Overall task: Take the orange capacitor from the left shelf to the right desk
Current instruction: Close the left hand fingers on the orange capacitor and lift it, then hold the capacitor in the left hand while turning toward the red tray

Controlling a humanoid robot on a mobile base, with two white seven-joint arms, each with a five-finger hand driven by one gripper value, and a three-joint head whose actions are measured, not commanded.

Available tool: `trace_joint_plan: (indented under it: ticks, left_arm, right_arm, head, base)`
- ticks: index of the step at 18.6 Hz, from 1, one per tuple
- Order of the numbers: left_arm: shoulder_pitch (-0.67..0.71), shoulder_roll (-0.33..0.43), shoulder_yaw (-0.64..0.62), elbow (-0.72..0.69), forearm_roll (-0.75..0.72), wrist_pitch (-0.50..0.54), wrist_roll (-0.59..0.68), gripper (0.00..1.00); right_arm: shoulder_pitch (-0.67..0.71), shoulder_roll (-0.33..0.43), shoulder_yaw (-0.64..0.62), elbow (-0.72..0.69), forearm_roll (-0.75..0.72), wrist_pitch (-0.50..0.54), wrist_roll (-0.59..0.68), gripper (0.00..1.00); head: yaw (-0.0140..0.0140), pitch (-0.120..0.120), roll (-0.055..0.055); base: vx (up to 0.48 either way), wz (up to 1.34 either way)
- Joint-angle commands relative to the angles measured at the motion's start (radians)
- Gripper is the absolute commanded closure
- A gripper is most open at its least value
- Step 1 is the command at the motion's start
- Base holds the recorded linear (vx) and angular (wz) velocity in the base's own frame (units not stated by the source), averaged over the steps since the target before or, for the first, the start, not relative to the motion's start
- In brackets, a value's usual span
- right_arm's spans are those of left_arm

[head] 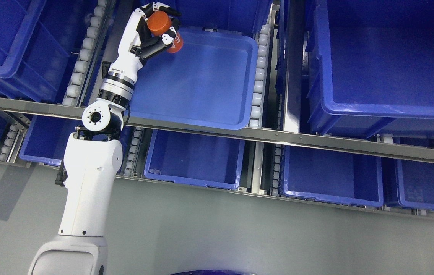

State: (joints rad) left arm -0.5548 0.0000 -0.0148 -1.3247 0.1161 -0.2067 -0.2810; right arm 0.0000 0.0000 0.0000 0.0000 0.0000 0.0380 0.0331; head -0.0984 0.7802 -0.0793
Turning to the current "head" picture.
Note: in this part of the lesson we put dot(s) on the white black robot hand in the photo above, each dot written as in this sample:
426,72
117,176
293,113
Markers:
138,44

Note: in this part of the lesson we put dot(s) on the orange capacitor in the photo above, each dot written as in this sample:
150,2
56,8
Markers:
159,23

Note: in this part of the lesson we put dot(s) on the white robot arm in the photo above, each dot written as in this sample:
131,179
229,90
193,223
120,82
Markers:
92,158

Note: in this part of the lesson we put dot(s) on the shallow blue tray bin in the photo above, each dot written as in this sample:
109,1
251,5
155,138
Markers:
209,82

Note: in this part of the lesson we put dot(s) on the blue bin upper left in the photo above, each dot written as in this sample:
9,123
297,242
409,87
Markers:
37,42

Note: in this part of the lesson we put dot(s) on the blue bin lower left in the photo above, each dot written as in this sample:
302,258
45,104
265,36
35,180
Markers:
46,139

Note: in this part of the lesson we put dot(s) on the blue bin lower middle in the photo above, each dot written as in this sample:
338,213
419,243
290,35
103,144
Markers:
195,160

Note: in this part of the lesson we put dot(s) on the blue bin lower centre right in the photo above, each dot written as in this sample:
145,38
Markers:
328,176

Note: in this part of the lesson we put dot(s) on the blue bin upper right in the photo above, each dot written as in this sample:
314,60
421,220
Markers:
371,67

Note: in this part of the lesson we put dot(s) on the blue bin lower far right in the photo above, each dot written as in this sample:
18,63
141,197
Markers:
408,184

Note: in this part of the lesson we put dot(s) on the steel shelf rail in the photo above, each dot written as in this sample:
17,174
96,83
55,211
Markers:
330,143

